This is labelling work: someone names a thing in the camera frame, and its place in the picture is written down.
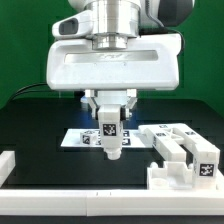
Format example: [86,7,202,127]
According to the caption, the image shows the white chair back frame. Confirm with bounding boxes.
[138,123,220,164]

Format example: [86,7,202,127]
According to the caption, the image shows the black cables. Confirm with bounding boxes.
[8,83,49,103]

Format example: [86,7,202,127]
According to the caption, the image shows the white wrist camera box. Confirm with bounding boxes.
[52,10,94,39]

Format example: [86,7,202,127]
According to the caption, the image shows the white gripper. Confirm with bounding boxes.
[47,34,181,120]

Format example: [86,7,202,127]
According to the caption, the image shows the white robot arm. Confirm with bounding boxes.
[46,0,195,120]

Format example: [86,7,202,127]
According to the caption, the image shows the white front fence bar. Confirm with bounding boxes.
[0,190,224,216]

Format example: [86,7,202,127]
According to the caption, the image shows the white fiducial tag sheet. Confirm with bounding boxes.
[61,129,152,148]

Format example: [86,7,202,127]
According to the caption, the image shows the white left fence piece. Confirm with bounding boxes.
[0,151,15,187]

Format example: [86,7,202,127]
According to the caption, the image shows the white chair seat tray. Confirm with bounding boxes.
[147,161,196,190]

